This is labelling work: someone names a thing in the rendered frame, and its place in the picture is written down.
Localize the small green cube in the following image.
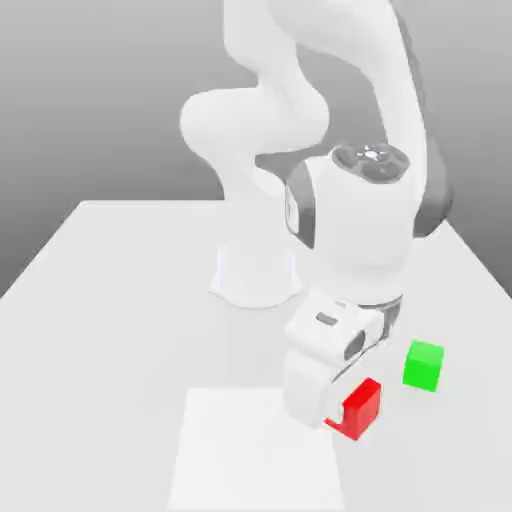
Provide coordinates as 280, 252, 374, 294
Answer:
401, 339, 446, 393

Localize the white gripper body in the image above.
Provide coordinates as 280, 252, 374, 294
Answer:
281, 346, 384, 430

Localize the small red cube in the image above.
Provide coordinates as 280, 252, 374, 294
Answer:
324, 377, 382, 442

